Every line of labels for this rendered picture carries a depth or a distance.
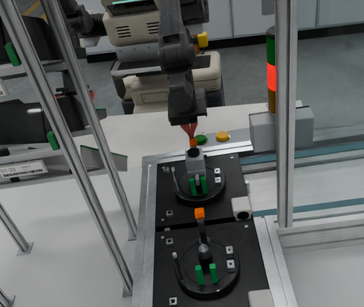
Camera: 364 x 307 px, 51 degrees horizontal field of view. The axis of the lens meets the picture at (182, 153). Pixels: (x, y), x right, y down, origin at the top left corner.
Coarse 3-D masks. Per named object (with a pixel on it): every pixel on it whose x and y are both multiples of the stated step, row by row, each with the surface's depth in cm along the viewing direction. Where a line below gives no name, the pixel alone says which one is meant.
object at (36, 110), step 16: (0, 112) 70; (16, 112) 69; (32, 112) 69; (64, 112) 75; (80, 112) 82; (0, 128) 71; (16, 128) 70; (32, 128) 69; (48, 128) 70; (80, 128) 82; (0, 144) 72
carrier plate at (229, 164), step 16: (208, 160) 110; (224, 160) 109; (160, 176) 108; (240, 176) 103; (160, 192) 103; (224, 192) 99; (240, 192) 98; (160, 208) 99; (176, 208) 98; (192, 208) 97; (208, 208) 96; (224, 208) 95; (160, 224) 95; (176, 224) 94; (192, 224) 94; (208, 224) 94
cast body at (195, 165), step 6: (186, 150) 97; (192, 150) 95; (198, 150) 95; (186, 156) 95; (192, 156) 94; (198, 156) 94; (186, 162) 94; (192, 162) 94; (198, 162) 94; (204, 162) 97; (192, 168) 95; (198, 168) 95; (204, 168) 95; (192, 174) 95; (198, 174) 95; (204, 174) 96; (198, 180) 94
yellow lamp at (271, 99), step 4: (268, 88) 71; (268, 92) 71; (272, 92) 70; (268, 96) 72; (272, 96) 71; (268, 100) 72; (272, 100) 71; (268, 104) 73; (272, 104) 72; (268, 108) 74; (272, 108) 72; (272, 112) 73
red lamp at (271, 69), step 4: (268, 64) 68; (268, 68) 68; (272, 68) 67; (268, 72) 69; (272, 72) 68; (268, 76) 69; (272, 76) 68; (268, 80) 70; (272, 80) 69; (268, 84) 70; (272, 84) 69; (272, 88) 70
